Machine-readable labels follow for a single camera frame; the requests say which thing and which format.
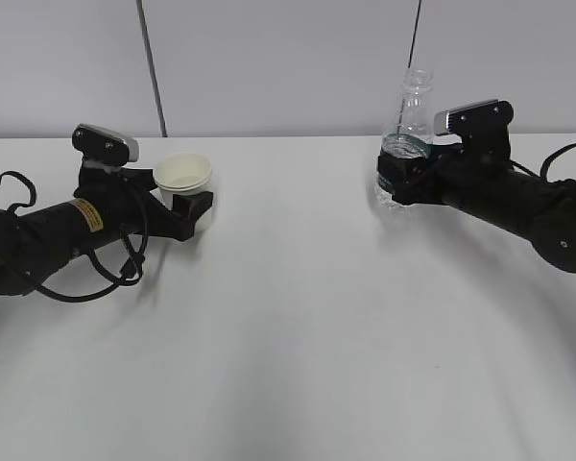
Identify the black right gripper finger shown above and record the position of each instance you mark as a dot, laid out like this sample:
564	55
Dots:
405	179

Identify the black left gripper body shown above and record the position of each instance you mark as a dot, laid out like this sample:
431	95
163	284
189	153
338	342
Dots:
105	205

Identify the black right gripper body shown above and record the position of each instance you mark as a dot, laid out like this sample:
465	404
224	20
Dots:
467	174

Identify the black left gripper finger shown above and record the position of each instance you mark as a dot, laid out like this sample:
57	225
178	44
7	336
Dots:
193	208
141	178

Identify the white paper cup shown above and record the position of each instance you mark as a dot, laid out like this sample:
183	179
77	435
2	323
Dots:
185	175

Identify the clear water bottle green label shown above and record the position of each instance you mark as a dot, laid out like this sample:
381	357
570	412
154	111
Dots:
409	132

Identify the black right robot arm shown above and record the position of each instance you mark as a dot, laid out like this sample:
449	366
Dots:
542	212

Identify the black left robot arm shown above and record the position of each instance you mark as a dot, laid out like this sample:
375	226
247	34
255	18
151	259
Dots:
34	246

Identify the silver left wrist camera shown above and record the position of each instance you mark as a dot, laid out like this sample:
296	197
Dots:
104	145

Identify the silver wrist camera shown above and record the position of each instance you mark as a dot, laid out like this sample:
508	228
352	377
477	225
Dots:
104	145
484	122

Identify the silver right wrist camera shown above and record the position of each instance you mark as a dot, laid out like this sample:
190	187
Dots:
484	122

